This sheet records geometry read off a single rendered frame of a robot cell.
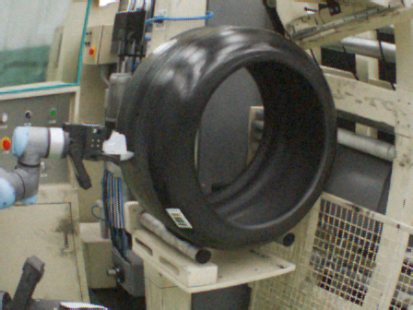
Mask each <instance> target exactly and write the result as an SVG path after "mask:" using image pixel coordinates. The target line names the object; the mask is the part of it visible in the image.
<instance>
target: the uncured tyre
mask: <svg viewBox="0 0 413 310"><path fill-rule="evenodd" d="M243 67H245V68H246V70H247V71H248V72H249V73H250V75H251V76H252V78H253V79H254V82H255V84H256V85H257V86H258V89H259V91H260V94H261V98H262V103H263V107H264V126H263V133H262V136H261V139H260V142H259V145H258V147H257V151H256V153H255V154H254V157H253V158H252V160H251V161H250V164H249V165H248V167H247V168H246V169H245V170H244V171H243V172H242V173H241V174H240V175H239V177H237V178H236V179H235V180H234V181H233V182H231V183H230V184H228V185H225V186H223V187H222V188H220V189H219V190H218V191H216V192H212V193H209V194H204V193H203V191H202V187H201V185H199V183H198V179H197V175H196V168H195V139H196V132H197V128H198V125H199V122H201V118H202V115H203V112H204V110H205V109H206V106H207V103H208V102H209V100H210V98H211V97H212V95H213V94H214V92H215V91H217V89H218V88H219V86H220V85H221V84H222V83H223V82H224V81H225V80H226V79H227V78H228V77H229V76H230V75H231V74H234V73H235V72H237V71H238V70H240V69H241V68H243ZM337 130H338V129H337V123H336V105H335V102H334V99H333V96H332V93H331V90H330V88H329V85H328V83H327V81H326V78H325V75H324V73H323V72H322V71H321V69H320V67H319V66H318V65H317V64H316V63H315V61H314V60H313V58H312V57H311V56H310V55H309V54H308V53H307V52H306V51H305V50H304V49H302V48H301V47H300V46H299V45H298V44H296V43H295V42H292V41H291V40H290V39H288V38H286V37H284V36H282V35H280V34H277V33H276V32H274V31H271V30H266V29H263V28H254V27H246V26H222V25H207V26H202V27H198V28H194V29H189V30H186V31H184V32H182V33H180V34H178V35H175V36H173V37H172V38H170V39H168V40H167V41H165V42H164V43H162V44H161V45H159V46H158V47H157V48H156V49H155V50H154V51H153V52H152V53H151V54H149V55H148V56H147V57H146V58H145V59H144V61H143V62H142V63H141V65H140V66H139V67H138V68H137V69H136V71H135V72H134V73H133V75H132V76H131V78H130V80H129V82H128V84H127V86H126V88H125V91H124V95H123V96H122V98H121V101H120V105H119V108H118V114H117V120H116V125H115V133H117V132H118V133H119V134H123V135H124V137H125V146H126V151H128V152H133V153H135V156H134V157H132V158H130V159H128V160H123V161H119V164H120V167H121V170H122V173H123V176H124V179H125V182H126V183H127V185H128V187H129V189H130V191H131V192H132V194H133V195H134V197H135V198H136V201H137V202H138V203H139V205H140V206H141V207H142V208H143V209H144V210H145V211H146V212H147V213H148V214H150V215H151V216H152V217H154V218H155V219H156V220H158V221H160V222H161V223H163V224H164V225H166V226H167V227H168V228H170V229H171V230H173V231H174V232H176V233H178V234H179V235H181V237H183V238H186V239H187V240H190V241H192V242H194V243H196V244H199V245H201V246H203V247H206V248H209V249H213V250H218V251H220V250H226V251H246V250H248V249H253V248H256V247H260V246H263V245H266V244H270V243H272V242H274V241H276V240H277V239H278V238H279V237H281V236H282V235H283V234H285V233H287V232H288V231H289V230H291V229H292V228H293V227H295V226H296V225H297V224H298V223H299V222H300V221H301V220H302V219H303V218H304V217H305V215H306V214H307V213H308V212H309V211H310V209H311V208H312V207H313V205H314V204H315V203H316V201H317V200H318V197H319V196H320V195H321V194H322V192H323V190H324V189H325V186H326V183H327V180H328V178H329V175H330V173H331V171H332V169H333V163H334V160H335V156H336V143H337ZM166 209H178V210H180V211H181V213H182V214H183V215H184V217H185V218H186V220H187V221H188V223H189V224H190V226H191V228H179V227H178V225H177V224H176V222H175V221H174V220H173V219H172V218H171V216H170V215H169V213H168V212H167V210H166Z"/></svg>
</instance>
